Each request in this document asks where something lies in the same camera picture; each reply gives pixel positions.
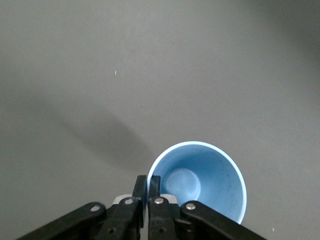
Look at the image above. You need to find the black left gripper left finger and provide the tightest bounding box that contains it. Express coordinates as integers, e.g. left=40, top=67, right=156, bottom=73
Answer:
left=14, top=174, right=148, bottom=240

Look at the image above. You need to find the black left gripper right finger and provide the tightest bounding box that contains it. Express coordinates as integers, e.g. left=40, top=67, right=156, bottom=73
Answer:
left=147, top=175, right=268, bottom=240

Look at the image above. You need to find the light blue cup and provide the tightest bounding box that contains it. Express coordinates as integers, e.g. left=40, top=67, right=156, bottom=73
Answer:
left=145, top=140, right=248, bottom=225

